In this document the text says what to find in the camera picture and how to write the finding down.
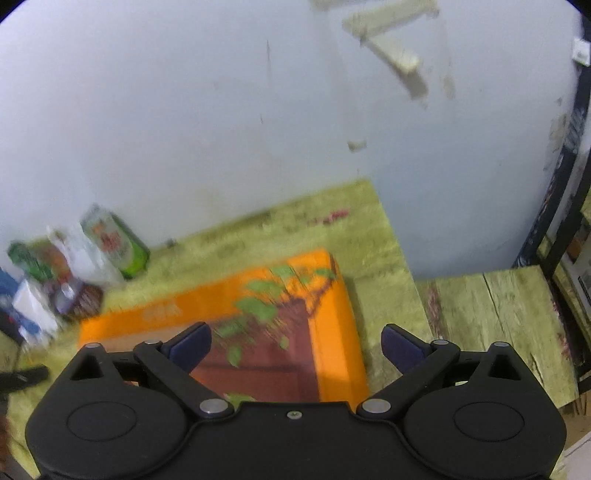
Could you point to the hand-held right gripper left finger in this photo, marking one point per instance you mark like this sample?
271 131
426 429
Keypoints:
191 344

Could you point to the orange illustrated box lid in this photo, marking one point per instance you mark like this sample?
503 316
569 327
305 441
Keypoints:
286 332

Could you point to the beige wall tape strip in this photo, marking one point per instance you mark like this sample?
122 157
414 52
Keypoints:
392 51
392 16
414 87

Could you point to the wood-pattern desktop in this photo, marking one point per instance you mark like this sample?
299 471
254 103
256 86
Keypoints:
231 240

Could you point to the green and white beer can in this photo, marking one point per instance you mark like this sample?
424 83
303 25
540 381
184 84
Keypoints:
115 242

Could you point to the white plastic bag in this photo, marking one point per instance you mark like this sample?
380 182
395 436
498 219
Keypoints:
87 263

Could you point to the purple lidded food can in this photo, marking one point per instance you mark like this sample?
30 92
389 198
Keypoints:
78 300

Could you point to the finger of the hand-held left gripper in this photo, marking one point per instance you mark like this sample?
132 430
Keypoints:
23 378

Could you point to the small beige tape scrap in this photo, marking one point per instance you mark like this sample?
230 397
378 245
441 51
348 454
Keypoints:
356 145

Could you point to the white paper towel roll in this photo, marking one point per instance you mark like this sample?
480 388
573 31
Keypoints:
34 309

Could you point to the green tea bag pack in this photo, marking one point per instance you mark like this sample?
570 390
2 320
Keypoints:
27 261

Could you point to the blue water bottle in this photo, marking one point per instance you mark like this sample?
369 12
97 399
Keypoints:
9 286

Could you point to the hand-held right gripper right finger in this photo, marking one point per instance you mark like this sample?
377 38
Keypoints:
401 346

